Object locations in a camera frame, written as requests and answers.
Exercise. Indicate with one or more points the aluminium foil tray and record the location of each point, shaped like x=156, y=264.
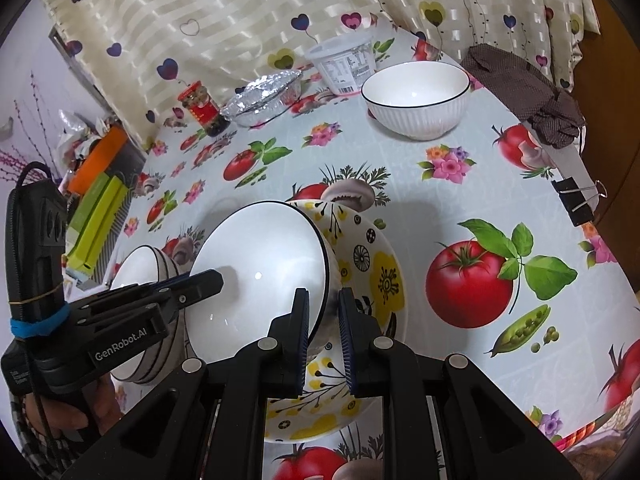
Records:
x=264, y=99

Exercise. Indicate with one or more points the white ribbed bowl black rim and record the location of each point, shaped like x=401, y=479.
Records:
x=264, y=252

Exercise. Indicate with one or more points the white plate black rim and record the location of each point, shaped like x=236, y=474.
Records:
x=147, y=265

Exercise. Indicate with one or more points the wooden cabinet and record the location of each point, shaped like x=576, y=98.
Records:
x=606, y=85

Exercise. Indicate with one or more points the orange box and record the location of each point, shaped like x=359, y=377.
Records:
x=98, y=160

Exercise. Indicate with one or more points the yellow floral patterned plate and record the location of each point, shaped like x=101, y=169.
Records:
x=369, y=267

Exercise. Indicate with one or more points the person's left hand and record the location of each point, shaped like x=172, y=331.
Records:
x=62, y=417

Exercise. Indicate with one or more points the brown dotted cloth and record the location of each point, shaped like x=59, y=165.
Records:
x=552, y=112

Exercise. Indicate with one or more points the white plastic tub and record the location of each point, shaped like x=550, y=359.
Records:
x=344, y=62

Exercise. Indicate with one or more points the green rectangular box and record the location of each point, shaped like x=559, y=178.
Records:
x=91, y=223

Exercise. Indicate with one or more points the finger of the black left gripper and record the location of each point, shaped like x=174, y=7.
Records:
x=189, y=289

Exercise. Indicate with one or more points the floral vinyl tablecloth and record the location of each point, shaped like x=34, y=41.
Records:
x=492, y=264

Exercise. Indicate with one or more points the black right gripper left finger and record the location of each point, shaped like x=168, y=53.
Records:
x=207, y=420

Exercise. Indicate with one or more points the black binder clip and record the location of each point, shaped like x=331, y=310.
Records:
x=579, y=202

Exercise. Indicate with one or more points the striped black white box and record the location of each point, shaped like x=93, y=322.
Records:
x=105, y=264

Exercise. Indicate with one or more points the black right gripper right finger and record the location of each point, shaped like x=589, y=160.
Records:
x=441, y=418

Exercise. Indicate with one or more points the red-lidded sauce jar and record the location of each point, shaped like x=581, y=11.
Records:
x=198, y=102

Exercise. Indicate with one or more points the heart-patterned cream curtain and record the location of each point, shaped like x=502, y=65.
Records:
x=140, y=53

